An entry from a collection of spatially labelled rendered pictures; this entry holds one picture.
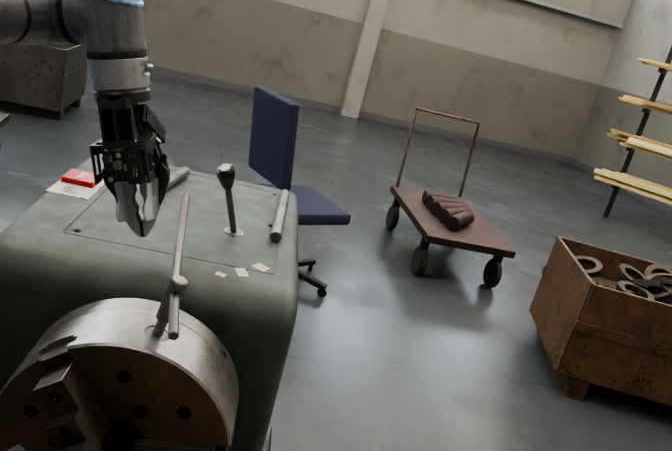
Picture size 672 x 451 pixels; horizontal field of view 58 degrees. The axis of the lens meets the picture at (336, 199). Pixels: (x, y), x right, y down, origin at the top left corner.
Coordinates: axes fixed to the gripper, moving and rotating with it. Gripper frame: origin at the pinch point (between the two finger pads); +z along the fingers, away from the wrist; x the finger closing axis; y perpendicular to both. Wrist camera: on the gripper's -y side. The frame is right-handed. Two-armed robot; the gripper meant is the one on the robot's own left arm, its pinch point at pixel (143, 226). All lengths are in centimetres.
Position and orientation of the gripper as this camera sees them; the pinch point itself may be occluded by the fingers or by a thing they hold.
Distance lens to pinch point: 92.5
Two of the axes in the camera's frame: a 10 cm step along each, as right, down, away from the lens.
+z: 0.1, 9.5, 3.1
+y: 0.6, 3.1, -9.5
